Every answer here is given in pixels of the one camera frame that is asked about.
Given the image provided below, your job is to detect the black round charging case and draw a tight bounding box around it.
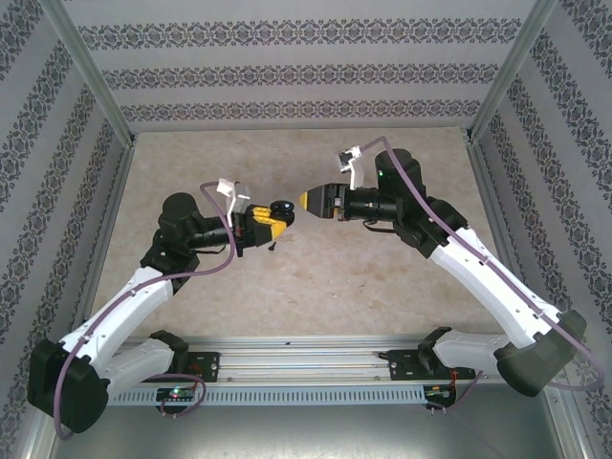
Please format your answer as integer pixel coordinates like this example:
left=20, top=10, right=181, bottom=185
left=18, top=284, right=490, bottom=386
left=269, top=198, right=295, bottom=222

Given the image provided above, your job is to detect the grey metal sheet panel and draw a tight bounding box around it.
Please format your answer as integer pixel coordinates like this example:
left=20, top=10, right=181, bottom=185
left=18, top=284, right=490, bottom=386
left=47, top=404, right=587, bottom=459

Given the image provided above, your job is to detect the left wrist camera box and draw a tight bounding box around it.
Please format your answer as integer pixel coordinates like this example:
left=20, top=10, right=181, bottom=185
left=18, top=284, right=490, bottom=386
left=216, top=178, right=253, bottom=230

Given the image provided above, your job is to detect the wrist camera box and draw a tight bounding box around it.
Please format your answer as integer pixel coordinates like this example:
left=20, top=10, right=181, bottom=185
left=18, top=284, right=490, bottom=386
left=216, top=178, right=253, bottom=230
left=336, top=142, right=372, bottom=190

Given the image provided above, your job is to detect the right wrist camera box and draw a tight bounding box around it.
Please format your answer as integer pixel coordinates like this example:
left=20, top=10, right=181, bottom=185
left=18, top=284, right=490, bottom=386
left=336, top=142, right=372, bottom=190

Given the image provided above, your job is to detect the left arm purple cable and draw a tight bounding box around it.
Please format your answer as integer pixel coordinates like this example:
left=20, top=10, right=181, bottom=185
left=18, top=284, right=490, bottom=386
left=55, top=181, right=238, bottom=440

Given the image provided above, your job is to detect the left aluminium side rail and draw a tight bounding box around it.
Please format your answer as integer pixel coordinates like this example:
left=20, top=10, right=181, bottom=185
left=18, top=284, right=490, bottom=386
left=66, top=141, right=140, bottom=340

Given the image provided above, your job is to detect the aluminium side rail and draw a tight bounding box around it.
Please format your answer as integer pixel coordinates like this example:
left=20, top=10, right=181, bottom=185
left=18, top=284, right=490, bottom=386
left=66, top=141, right=140, bottom=340
left=466, top=136, right=539, bottom=317

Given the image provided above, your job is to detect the right aluminium side rail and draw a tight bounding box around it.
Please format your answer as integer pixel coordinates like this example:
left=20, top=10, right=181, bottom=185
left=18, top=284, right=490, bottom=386
left=466, top=136, right=539, bottom=317

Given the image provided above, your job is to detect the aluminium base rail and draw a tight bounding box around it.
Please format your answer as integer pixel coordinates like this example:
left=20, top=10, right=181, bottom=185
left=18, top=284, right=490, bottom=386
left=47, top=334, right=560, bottom=386

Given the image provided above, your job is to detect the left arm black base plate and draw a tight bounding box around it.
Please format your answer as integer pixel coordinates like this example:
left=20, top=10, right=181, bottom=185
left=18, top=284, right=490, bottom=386
left=135, top=351, right=221, bottom=383

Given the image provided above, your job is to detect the white slotted cable duct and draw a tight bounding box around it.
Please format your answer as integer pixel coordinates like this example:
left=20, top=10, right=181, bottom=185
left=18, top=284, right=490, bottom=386
left=107, top=385, right=426, bottom=406

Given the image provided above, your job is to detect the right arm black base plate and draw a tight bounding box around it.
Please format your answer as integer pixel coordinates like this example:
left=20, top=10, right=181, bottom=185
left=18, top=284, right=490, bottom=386
left=387, top=348, right=477, bottom=383

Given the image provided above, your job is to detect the left aluminium frame post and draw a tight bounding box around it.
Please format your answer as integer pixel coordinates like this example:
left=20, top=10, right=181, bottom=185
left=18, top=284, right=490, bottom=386
left=40, top=0, right=138, bottom=144

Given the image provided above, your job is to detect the aluminium frame post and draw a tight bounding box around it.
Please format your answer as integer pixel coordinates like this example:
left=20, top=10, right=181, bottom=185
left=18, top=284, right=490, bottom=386
left=40, top=0, right=138, bottom=144
left=467, top=0, right=560, bottom=142

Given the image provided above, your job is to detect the right aluminium frame post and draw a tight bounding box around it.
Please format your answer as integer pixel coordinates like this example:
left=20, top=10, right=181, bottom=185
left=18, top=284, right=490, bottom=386
left=467, top=0, right=560, bottom=142

